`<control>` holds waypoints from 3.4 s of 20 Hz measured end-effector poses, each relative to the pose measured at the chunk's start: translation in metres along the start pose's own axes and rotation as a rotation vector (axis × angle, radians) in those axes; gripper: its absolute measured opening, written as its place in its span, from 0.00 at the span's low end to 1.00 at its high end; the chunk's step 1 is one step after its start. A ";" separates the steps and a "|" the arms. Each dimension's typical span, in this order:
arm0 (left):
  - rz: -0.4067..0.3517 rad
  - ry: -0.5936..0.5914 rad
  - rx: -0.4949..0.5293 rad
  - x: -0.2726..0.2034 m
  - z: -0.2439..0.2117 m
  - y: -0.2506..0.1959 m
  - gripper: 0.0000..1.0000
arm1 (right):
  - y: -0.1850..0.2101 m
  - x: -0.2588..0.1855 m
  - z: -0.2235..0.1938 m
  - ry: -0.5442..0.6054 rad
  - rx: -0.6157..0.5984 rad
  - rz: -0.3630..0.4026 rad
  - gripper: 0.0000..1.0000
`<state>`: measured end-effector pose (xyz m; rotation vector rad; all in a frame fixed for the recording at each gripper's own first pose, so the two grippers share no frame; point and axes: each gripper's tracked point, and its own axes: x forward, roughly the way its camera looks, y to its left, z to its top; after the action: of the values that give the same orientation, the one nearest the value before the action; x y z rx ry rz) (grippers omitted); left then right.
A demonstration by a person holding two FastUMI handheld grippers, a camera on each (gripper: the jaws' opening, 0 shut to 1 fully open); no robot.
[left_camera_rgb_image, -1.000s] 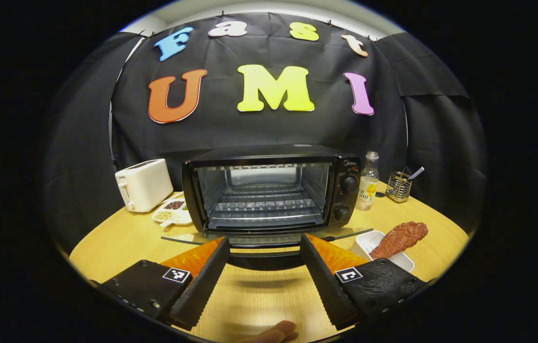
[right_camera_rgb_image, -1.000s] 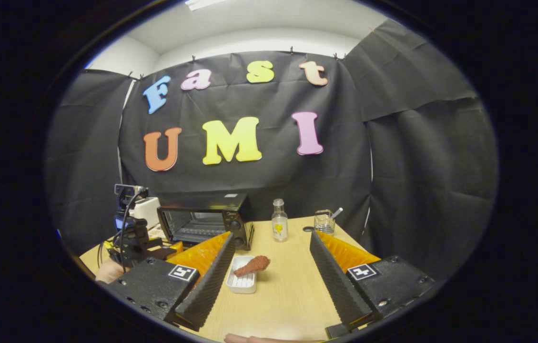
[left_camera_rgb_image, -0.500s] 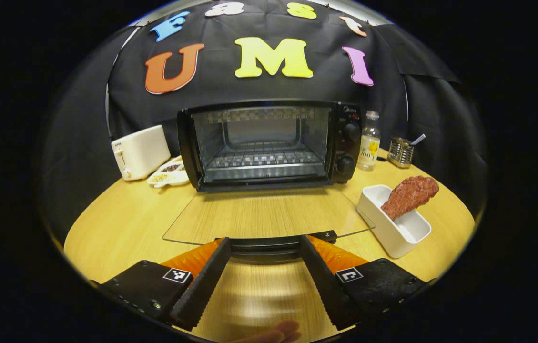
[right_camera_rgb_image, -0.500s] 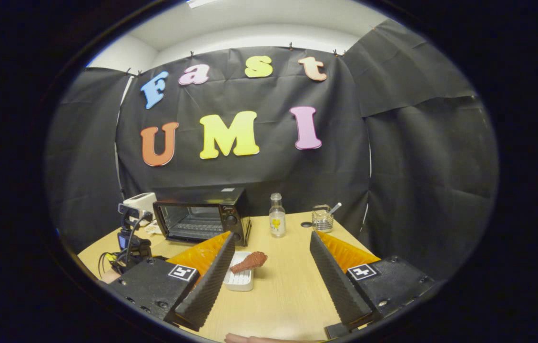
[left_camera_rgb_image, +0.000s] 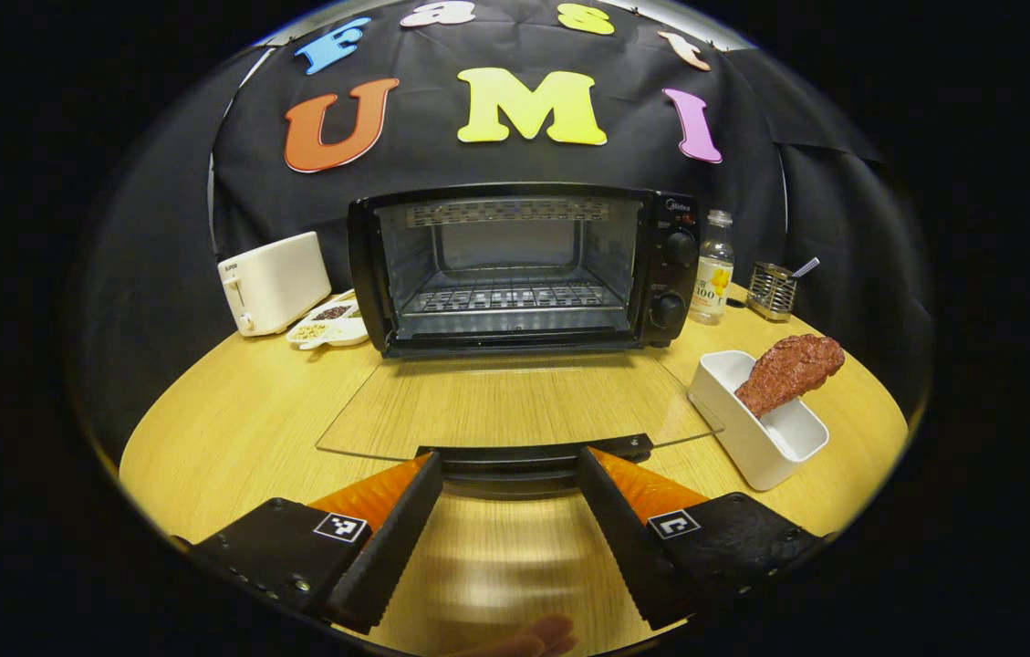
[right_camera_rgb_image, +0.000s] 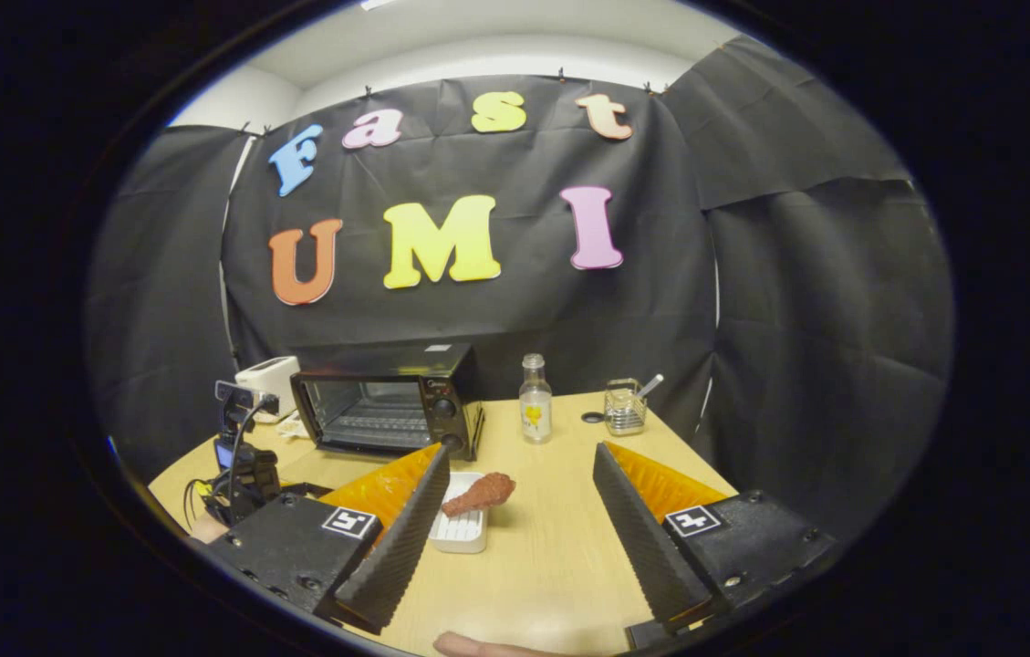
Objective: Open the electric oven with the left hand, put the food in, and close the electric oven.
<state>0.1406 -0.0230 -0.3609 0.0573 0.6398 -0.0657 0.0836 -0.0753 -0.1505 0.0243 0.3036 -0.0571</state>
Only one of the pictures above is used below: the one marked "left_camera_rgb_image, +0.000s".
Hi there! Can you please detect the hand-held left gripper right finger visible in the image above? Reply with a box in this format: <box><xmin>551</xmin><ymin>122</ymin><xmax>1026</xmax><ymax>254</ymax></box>
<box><xmin>575</xmin><ymin>446</ymin><xmax>832</xmax><ymax>631</ymax></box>

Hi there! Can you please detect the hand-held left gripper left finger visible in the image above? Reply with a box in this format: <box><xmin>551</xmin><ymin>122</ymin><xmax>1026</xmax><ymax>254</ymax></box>
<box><xmin>189</xmin><ymin>452</ymin><xmax>445</xmax><ymax>636</ymax></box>

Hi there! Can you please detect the brown fried chicken piece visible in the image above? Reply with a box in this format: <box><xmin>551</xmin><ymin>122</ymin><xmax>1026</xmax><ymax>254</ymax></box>
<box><xmin>733</xmin><ymin>334</ymin><xmax>846</xmax><ymax>420</ymax></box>

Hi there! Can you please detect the black electric oven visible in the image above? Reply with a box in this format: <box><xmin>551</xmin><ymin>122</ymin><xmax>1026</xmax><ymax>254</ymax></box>
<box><xmin>316</xmin><ymin>182</ymin><xmax>723</xmax><ymax>499</ymax></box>

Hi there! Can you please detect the white rectangular tray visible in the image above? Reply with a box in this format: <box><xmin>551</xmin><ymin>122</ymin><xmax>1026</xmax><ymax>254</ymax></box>
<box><xmin>688</xmin><ymin>350</ymin><xmax>830</xmax><ymax>492</ymax></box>

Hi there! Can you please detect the white divided snack dish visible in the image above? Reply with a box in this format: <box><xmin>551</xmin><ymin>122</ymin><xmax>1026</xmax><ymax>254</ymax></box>
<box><xmin>286</xmin><ymin>290</ymin><xmax>370</xmax><ymax>351</ymax></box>

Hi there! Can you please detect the clear bottle yellow label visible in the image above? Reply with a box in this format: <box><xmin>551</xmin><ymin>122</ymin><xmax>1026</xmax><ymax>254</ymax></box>
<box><xmin>689</xmin><ymin>209</ymin><xmax>735</xmax><ymax>326</ymax></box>

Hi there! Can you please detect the white toaster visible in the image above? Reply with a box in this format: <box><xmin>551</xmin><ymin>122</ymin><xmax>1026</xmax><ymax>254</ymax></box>
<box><xmin>218</xmin><ymin>231</ymin><xmax>333</xmax><ymax>338</ymax></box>

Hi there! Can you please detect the metal mesh holder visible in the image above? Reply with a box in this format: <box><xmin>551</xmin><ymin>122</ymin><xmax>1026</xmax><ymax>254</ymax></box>
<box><xmin>745</xmin><ymin>256</ymin><xmax>821</xmax><ymax>322</ymax></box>

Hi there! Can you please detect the black backdrop cloth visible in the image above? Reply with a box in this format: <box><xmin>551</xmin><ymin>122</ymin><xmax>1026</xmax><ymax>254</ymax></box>
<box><xmin>77</xmin><ymin>0</ymin><xmax>935</xmax><ymax>457</ymax></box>

